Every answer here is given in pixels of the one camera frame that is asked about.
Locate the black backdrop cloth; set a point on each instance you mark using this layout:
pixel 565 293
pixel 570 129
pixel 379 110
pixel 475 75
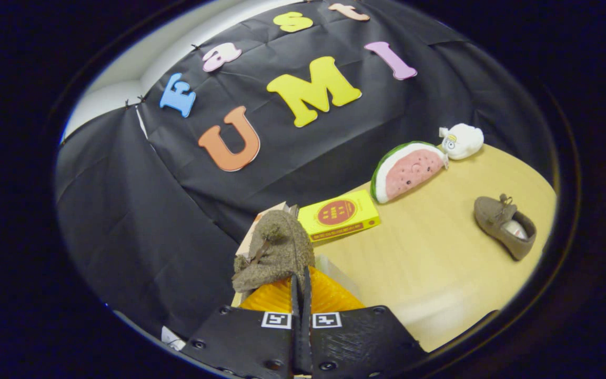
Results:
pixel 150 237

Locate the watermelon slice plush toy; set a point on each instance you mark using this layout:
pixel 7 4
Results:
pixel 408 171

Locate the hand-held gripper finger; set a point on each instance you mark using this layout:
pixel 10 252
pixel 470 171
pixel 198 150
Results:
pixel 296 342
pixel 306 342

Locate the brown fuzzy shoe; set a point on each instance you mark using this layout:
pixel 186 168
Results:
pixel 276 252
pixel 503 223

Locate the white desk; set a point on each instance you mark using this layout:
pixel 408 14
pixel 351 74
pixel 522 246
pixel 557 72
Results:
pixel 172 338

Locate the cream plastic storage box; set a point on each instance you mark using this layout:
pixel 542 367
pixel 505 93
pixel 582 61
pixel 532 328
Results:
pixel 429 316

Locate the yellow book with red label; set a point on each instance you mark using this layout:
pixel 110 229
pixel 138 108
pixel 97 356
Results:
pixel 337 215

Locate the white plush toy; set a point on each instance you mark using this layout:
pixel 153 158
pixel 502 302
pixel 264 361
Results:
pixel 463 141

